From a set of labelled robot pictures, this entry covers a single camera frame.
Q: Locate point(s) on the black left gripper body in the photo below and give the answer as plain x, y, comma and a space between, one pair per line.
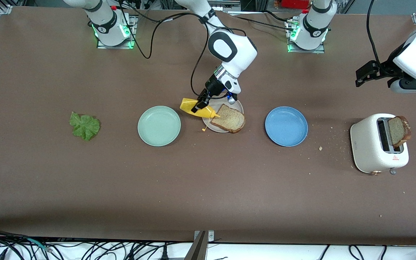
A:
384, 68

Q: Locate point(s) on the blue round plate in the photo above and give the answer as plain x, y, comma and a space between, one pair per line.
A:
286, 126

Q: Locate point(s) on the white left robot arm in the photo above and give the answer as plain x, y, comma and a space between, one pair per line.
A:
314, 29

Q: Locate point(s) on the green lettuce leaf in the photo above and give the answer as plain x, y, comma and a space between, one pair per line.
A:
84, 126

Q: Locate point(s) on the yellow mustard squeeze bottle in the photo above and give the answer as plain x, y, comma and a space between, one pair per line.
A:
191, 107

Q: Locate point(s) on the white toaster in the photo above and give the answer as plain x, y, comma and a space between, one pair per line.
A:
365, 144

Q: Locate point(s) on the metal table edge bracket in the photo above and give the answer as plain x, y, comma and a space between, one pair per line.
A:
211, 236

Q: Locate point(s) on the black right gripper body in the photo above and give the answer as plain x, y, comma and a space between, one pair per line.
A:
213, 87

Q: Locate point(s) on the dark crust bread slice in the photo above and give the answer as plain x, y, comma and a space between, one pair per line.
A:
399, 130

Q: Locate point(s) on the grey aluminium beam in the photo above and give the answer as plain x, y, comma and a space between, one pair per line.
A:
197, 251

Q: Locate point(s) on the mint green round plate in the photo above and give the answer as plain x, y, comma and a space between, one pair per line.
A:
159, 126

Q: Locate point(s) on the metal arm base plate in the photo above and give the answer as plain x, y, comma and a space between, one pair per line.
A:
134, 30
321, 51

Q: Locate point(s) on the light brown bread slice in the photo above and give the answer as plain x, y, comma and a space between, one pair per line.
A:
231, 121

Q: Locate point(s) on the red box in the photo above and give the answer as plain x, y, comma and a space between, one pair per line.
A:
294, 3

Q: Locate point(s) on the beige round plate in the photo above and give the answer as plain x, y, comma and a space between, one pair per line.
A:
238, 106

